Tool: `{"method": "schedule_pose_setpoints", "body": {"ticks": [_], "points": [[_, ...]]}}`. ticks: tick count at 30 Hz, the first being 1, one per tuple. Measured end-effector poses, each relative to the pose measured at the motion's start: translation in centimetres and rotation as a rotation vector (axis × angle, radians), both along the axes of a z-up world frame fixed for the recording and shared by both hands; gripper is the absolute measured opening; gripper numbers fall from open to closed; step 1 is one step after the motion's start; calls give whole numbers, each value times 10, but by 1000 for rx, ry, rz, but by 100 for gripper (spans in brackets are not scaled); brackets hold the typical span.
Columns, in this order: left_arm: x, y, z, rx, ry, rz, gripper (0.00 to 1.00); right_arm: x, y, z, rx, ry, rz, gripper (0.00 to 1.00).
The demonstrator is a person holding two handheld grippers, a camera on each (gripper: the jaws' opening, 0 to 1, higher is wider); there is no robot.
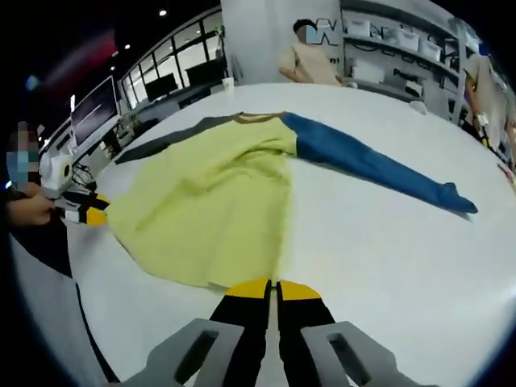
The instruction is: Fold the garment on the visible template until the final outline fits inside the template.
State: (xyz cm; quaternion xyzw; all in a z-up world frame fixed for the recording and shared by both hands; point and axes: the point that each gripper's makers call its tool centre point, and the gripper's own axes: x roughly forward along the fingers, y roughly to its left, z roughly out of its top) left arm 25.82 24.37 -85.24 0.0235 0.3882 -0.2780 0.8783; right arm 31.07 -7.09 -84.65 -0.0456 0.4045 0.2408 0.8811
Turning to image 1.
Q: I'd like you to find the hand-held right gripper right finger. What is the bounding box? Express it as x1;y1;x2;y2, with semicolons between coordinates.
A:
275;279;399;387

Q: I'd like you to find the grey metal storage shelf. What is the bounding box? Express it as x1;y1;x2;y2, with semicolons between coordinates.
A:
339;0;487;119

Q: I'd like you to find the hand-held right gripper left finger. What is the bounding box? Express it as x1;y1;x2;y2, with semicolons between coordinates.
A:
146;276;272;387

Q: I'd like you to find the yellow blue black garment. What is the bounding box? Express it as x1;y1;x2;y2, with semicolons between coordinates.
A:
114;110;480;289

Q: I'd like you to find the person's left hand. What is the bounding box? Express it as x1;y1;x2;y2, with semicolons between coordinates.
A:
6;192;56;227

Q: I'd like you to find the large screen on stand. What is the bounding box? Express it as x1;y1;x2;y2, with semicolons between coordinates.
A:
69;75;123;149

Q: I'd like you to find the black desk monitor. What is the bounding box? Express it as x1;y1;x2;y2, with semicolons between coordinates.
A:
144;72;179;101

